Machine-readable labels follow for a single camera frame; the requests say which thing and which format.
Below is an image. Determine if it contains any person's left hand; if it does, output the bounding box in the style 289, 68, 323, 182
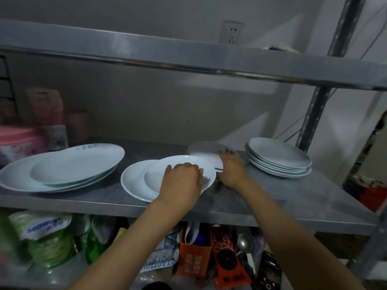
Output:
154, 162, 204, 212

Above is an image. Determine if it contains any person's right hand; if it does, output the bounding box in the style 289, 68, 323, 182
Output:
218, 149, 250, 191

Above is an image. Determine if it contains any stack of white plates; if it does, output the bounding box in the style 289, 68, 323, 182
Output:
244, 137, 313, 178

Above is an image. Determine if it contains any grey metal shelf rack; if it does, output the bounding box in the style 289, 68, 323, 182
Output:
0, 0, 387, 290

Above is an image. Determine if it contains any person's right forearm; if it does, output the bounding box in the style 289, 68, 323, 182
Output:
231, 178, 366, 290

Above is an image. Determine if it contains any person's left forearm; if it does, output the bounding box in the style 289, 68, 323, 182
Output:
68, 199, 189, 290

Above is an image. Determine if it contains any metal spoon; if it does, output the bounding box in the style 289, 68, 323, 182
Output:
236, 233, 257, 276

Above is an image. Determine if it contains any orange paper bag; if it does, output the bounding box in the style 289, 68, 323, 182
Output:
176, 224, 213, 279

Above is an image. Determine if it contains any grey blue printed bag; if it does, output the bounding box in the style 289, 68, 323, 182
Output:
138, 234, 179, 274

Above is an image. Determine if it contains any orange black web print gadget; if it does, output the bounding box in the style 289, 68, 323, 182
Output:
210, 227, 253, 290

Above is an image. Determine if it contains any black smartphone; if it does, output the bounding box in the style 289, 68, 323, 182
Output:
256, 250, 283, 290

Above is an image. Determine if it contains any pink cup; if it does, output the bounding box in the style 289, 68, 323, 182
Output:
66, 110, 91, 146

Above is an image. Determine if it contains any red crate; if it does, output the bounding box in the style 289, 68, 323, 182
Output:
359, 182, 387, 214

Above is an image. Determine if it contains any green white refill pouch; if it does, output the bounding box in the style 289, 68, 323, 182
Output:
8, 210, 75, 268

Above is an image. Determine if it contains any pink tube white cap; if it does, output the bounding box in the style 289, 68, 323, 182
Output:
25, 87, 70, 152

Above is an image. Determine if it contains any pink lidded jar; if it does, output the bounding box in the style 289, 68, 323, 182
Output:
0, 124, 46, 167

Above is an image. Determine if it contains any white cord bundle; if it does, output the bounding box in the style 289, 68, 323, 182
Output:
265, 43, 300, 54

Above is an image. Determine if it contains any white wall socket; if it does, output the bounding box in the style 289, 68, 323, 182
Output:
220, 20, 246, 46

